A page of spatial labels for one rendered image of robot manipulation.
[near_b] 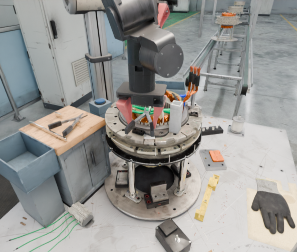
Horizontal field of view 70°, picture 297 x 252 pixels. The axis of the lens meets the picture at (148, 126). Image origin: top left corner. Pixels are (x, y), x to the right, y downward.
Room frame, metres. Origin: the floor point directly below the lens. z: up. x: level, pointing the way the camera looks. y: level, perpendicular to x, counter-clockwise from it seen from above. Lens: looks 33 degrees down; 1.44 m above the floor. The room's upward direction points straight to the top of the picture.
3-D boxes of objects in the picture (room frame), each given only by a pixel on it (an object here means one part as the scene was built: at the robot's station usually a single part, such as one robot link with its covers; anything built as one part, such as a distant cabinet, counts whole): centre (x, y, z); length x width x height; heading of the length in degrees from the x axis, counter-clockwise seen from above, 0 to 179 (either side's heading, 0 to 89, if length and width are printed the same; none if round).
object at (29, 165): (0.47, 0.36, 0.92); 0.17 x 0.11 x 0.28; 57
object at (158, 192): (0.50, -0.04, 0.85); 0.06 x 0.04 x 0.05; 105
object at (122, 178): (0.58, 0.10, 0.83); 0.05 x 0.04 x 0.02; 1
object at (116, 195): (0.62, -0.02, 0.80); 0.39 x 0.39 x 0.01
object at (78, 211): (0.44, 0.23, 0.80); 0.10 x 0.05 x 0.04; 52
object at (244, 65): (6.26, -2.41, 0.40); 9.75 x 0.62 x 0.79; 158
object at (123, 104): (0.44, 0.03, 1.21); 0.07 x 0.07 x 0.09; 79
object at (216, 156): (0.74, -0.31, 0.80); 0.07 x 0.05 x 0.01; 3
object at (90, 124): (0.60, 0.28, 1.05); 0.20 x 0.19 x 0.02; 147
